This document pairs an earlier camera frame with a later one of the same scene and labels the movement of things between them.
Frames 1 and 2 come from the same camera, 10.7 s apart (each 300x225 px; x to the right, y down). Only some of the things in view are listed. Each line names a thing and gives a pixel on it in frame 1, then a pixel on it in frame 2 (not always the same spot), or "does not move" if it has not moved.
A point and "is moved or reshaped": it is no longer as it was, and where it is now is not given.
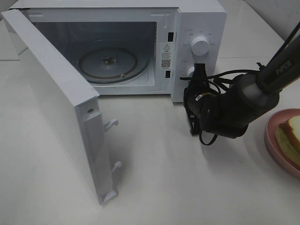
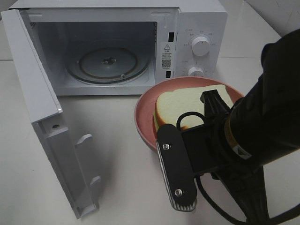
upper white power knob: x=200 y=45 does not move
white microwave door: x=75 y=105 → x=43 y=104
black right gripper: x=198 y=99 → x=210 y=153
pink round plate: x=273 y=148 is moved or reshaped
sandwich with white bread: x=288 y=136 is moved or reshaped
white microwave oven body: x=136 y=47 does not move
